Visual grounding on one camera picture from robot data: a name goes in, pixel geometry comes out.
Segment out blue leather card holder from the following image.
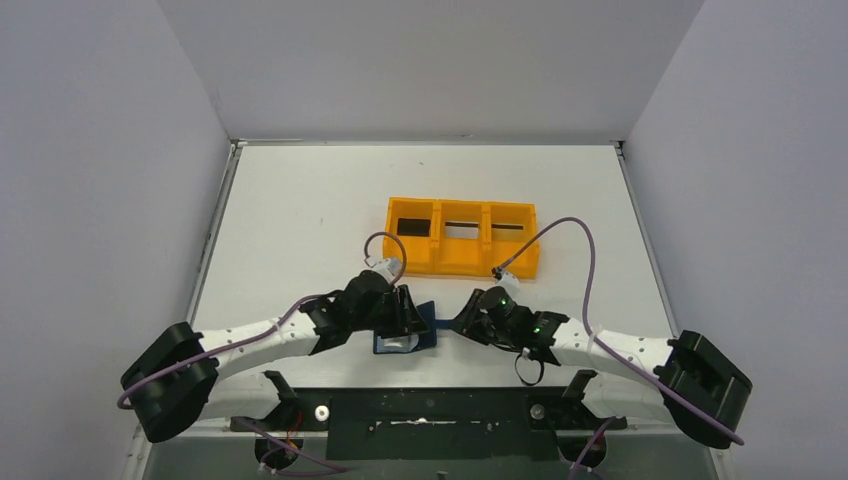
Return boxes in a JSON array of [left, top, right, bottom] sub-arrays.
[[372, 300, 450, 355]]

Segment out orange three-compartment tray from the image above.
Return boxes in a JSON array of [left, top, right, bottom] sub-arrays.
[[382, 197, 541, 279]]

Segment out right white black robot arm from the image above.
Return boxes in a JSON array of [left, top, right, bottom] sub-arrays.
[[448, 286, 752, 449]]

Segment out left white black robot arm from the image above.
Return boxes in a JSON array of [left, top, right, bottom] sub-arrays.
[[117, 270, 431, 443]]

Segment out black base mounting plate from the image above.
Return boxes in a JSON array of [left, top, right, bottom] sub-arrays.
[[249, 373, 604, 461]]

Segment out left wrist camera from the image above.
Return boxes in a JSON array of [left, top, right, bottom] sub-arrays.
[[365, 256, 403, 282]]

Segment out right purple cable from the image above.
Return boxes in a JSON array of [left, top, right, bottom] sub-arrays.
[[491, 217, 746, 447]]

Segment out purple cable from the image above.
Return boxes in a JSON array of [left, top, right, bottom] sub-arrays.
[[491, 217, 746, 447], [117, 231, 409, 412]]

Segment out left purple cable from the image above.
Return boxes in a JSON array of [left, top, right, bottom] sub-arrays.
[[117, 231, 409, 412]]

